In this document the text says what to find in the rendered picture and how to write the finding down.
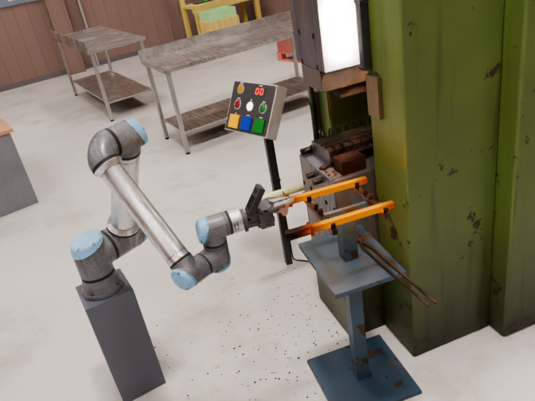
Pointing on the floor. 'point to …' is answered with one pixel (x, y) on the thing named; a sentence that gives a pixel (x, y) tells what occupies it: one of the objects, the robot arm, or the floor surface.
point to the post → (275, 190)
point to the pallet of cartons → (284, 50)
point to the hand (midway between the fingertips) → (290, 198)
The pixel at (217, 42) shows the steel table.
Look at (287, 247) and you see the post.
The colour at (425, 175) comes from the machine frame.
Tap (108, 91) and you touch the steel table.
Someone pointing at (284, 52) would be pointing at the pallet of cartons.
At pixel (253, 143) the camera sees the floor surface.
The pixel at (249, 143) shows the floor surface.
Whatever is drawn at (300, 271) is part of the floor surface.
